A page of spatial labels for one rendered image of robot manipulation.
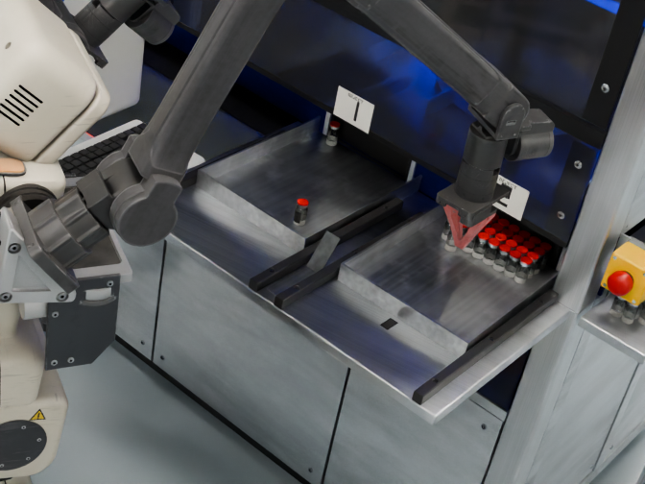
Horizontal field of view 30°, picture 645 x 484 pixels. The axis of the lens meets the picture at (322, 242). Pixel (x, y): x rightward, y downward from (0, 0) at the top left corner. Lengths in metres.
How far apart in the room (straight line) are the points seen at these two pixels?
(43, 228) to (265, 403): 1.34
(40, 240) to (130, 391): 1.59
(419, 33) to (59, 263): 0.52
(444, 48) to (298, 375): 1.22
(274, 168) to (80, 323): 0.67
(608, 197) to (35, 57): 0.95
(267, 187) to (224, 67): 0.82
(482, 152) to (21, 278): 0.65
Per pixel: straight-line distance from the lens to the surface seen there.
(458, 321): 2.00
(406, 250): 2.13
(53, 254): 1.48
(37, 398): 1.85
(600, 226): 2.01
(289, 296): 1.94
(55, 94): 1.54
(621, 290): 2.00
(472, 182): 1.73
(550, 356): 2.18
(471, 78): 1.60
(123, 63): 2.48
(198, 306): 2.76
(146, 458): 2.89
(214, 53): 1.40
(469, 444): 2.39
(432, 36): 1.53
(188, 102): 1.43
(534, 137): 1.74
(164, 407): 3.01
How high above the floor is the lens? 2.09
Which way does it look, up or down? 35 degrees down
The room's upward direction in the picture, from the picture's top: 12 degrees clockwise
